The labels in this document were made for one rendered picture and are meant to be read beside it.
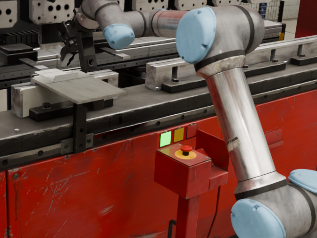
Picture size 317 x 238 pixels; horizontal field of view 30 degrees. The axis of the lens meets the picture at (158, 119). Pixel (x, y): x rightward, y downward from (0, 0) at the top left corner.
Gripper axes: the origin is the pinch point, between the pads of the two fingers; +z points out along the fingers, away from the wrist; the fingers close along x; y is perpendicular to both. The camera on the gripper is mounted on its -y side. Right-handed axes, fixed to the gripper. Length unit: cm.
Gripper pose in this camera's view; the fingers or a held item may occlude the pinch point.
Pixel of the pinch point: (65, 65)
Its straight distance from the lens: 189.2
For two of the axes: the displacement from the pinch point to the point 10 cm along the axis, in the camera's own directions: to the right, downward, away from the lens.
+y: -4.6, -8.4, 3.0
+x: -7.6, 1.8, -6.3
